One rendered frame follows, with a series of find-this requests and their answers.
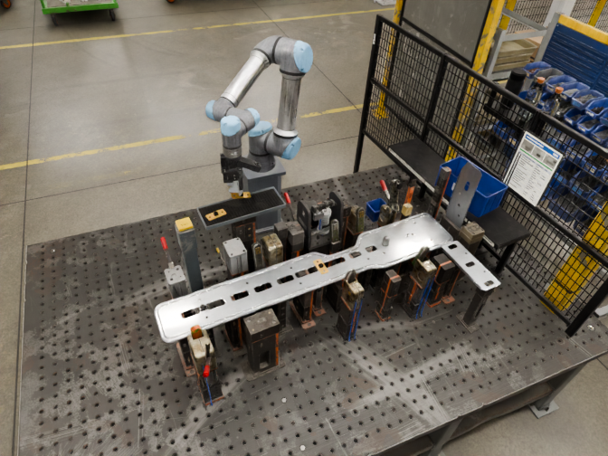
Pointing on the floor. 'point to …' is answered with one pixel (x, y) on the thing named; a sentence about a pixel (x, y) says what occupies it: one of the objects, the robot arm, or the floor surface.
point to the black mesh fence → (497, 164)
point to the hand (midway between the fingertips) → (241, 191)
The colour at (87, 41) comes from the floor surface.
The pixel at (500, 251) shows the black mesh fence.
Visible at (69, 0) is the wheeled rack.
